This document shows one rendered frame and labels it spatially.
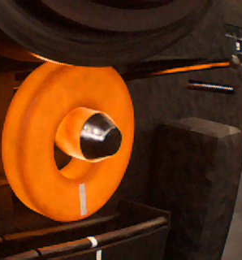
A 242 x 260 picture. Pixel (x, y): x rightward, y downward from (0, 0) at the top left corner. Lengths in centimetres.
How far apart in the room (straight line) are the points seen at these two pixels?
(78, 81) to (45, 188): 10
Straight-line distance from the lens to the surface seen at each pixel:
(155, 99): 77
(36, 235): 62
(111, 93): 60
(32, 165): 54
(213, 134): 73
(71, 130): 56
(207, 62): 59
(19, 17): 47
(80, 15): 50
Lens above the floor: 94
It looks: 11 degrees down
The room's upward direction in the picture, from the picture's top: 4 degrees clockwise
